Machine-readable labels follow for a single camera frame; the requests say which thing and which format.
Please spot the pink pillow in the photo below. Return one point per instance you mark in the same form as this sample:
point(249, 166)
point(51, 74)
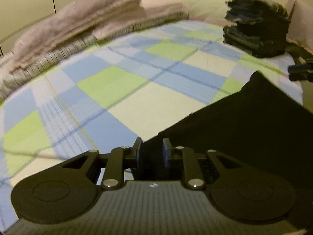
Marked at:
point(299, 22)

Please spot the stack of folded dark clothes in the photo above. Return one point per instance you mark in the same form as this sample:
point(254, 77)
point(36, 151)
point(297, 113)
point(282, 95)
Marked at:
point(259, 29)

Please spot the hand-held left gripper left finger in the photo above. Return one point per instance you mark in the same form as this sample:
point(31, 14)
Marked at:
point(139, 154)

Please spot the black sweater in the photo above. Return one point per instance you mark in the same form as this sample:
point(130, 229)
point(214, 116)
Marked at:
point(244, 127)

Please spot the white striped duvet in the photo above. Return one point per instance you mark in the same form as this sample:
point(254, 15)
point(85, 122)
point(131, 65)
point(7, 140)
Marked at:
point(61, 51)

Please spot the bed with plaid sheet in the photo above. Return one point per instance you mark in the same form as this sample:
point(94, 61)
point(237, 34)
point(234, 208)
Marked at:
point(122, 88)

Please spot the cream wardrobe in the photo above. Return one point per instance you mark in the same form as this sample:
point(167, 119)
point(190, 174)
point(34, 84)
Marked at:
point(24, 0)

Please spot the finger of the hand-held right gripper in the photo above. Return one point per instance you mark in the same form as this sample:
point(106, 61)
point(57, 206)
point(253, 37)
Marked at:
point(300, 72)

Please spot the pink blanket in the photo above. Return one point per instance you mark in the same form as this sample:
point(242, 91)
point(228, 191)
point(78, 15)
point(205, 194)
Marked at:
point(85, 14)

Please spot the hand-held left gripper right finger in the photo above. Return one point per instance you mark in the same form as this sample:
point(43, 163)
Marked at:
point(166, 154)

